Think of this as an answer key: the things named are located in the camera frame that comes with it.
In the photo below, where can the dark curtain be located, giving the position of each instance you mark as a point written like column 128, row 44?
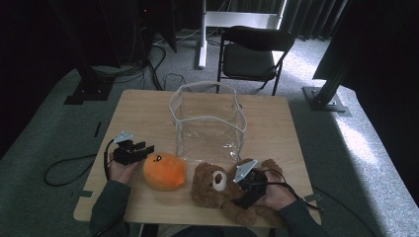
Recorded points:
column 309, row 16

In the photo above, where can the orange plush toy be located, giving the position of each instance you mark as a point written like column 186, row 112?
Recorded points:
column 163, row 172

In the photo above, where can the black folding chair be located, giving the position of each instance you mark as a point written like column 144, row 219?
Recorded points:
column 250, row 59

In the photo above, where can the person's left hand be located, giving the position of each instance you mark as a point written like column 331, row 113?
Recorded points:
column 122, row 171

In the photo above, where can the person's torso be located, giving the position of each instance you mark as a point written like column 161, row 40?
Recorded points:
column 214, row 232

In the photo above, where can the grey tape piece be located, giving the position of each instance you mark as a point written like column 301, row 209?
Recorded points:
column 312, row 197
column 85, row 193

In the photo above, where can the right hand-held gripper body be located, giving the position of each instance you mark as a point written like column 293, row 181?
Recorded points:
column 253, row 187

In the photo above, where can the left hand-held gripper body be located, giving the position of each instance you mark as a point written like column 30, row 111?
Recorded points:
column 126, row 154

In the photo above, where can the white metal desk frame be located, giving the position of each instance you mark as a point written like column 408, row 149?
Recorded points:
column 227, row 18

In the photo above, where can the black stand with grey base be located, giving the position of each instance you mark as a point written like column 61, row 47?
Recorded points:
column 329, row 89

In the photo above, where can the brown teddy bear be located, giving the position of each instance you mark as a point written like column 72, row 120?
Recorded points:
column 210, row 192

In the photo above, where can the person's right hand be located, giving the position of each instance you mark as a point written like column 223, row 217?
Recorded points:
column 278, row 194

